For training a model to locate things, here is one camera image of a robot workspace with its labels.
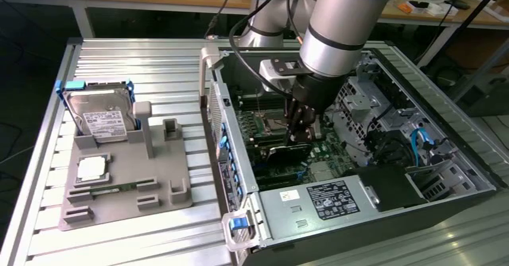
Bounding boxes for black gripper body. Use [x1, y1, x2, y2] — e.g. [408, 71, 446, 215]
[292, 73, 347, 114]

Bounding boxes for Nvidia Quadro graphics card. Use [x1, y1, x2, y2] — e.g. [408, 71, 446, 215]
[254, 140, 315, 168]

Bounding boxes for CPU socket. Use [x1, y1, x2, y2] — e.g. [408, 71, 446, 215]
[256, 112, 290, 135]

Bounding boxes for green motherboard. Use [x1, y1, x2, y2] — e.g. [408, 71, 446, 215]
[234, 94, 358, 189]

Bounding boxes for black RAM slot bank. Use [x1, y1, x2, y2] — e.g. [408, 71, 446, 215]
[248, 134, 287, 155]
[238, 94, 287, 110]

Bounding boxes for metal disk bay cage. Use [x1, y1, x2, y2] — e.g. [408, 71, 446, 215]
[334, 54, 402, 131]

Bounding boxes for silver chipset heatsink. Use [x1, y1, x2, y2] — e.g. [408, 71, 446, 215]
[310, 162, 339, 181]

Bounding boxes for blue expansion card retainers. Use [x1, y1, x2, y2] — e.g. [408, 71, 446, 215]
[219, 122, 242, 195]

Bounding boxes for black plastic fan shroud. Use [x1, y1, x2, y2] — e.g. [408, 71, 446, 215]
[346, 164, 430, 213]

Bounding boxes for grey power supply unit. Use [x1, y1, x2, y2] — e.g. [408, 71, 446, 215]
[254, 176, 379, 240]

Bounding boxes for wooden desk with clutter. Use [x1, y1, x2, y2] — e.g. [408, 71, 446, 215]
[374, 0, 509, 70]

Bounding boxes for black and white small box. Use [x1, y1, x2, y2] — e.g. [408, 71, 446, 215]
[410, 0, 444, 16]

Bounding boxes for black open PC case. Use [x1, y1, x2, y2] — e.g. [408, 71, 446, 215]
[199, 45, 509, 266]

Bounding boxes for grey parts rack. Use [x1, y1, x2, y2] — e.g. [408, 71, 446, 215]
[59, 100, 192, 231]

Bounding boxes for black slanted pole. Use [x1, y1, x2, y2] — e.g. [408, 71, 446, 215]
[414, 0, 503, 67]

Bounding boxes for hard disk in blue carrier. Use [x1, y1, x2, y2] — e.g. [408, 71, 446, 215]
[55, 80, 138, 144]

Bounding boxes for green RAM stick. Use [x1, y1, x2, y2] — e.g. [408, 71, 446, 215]
[90, 182, 139, 193]

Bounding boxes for silver CPU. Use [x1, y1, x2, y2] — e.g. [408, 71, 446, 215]
[76, 157, 111, 184]

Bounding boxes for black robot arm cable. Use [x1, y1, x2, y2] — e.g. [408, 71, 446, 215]
[228, 0, 303, 98]

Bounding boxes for blue wire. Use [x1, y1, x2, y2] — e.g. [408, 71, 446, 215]
[412, 127, 435, 167]

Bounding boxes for plain grey case handle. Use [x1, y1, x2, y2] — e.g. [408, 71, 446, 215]
[200, 47, 224, 70]

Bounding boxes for black hanging cable with plug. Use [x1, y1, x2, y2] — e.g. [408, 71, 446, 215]
[206, 0, 240, 39]

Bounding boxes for grey case handle blue latch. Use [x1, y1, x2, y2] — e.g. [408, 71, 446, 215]
[222, 209, 262, 251]

